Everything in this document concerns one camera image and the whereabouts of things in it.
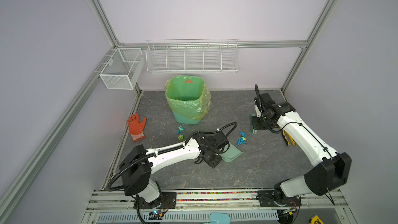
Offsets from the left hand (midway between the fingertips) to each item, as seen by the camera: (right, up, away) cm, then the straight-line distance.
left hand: (212, 162), depth 77 cm
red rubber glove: (-49, +14, +23) cm, 56 cm away
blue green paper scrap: (-20, +13, +22) cm, 32 cm away
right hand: (+24, +18, +3) cm, 30 cm away
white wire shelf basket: (-12, +60, +21) cm, 65 cm away
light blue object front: (+3, -22, -9) cm, 24 cm away
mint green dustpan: (+11, +2, +8) cm, 14 cm away
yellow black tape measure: (+45, -22, -9) cm, 51 cm away
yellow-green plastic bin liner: (-15, +35, +27) cm, 47 cm away
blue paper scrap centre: (+18, +7, +16) cm, 25 cm away
